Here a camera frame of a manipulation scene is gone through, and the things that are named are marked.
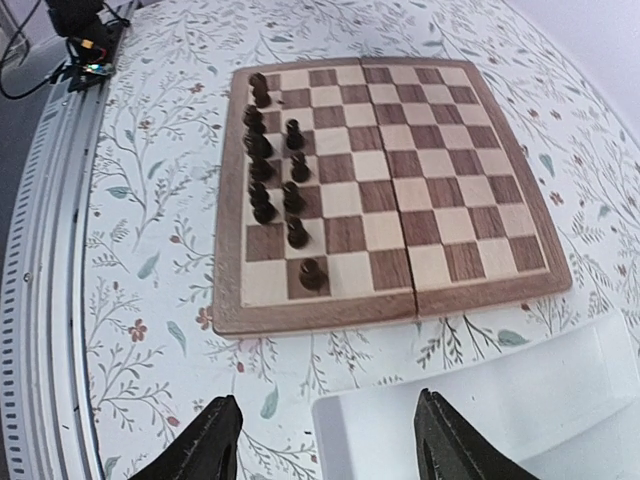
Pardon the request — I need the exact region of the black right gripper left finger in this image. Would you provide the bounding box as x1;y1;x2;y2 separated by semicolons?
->
132;395;243;480

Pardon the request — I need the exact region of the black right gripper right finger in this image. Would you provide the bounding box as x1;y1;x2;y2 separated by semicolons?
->
414;389;534;480

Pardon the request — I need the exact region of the dark pawn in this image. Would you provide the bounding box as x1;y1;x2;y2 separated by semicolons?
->
298;258;329;292

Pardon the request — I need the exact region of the dark chess piece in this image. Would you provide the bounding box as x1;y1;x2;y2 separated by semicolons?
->
249;72;272;109
242;104;266;135
286;215;309;249
249;155;276;183
291;151;310;183
243;130;273;159
282;181;306;215
285;118;305;151
248;181;276;225

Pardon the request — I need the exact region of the wooden chessboard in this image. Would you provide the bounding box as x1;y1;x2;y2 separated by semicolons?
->
212;57;572;337

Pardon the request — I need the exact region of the floral patterned table mat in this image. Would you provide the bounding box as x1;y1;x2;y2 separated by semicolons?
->
84;1;639;479

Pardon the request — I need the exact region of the white divided plastic tray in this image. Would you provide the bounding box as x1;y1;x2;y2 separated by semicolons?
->
312;312;639;479

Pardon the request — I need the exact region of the front aluminium rail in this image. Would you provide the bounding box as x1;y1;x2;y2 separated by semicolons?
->
0;0;151;480

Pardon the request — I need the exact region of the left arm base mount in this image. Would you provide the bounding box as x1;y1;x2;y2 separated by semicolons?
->
46;1;131;92

